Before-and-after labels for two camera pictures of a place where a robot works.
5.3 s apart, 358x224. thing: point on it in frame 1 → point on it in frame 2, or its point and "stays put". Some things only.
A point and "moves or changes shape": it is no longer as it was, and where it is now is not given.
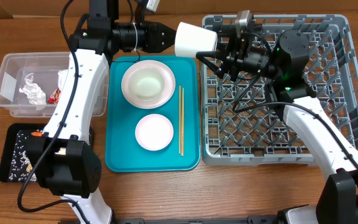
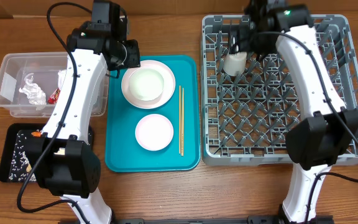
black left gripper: x=152 y=40 → x=133 y=59
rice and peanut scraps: x=22 y=166 stays put
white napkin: x=62 y=75 stays put
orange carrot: x=36 y=134 stays put
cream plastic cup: x=191 y=39 moves or changes shape
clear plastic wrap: x=35 y=94 stays put
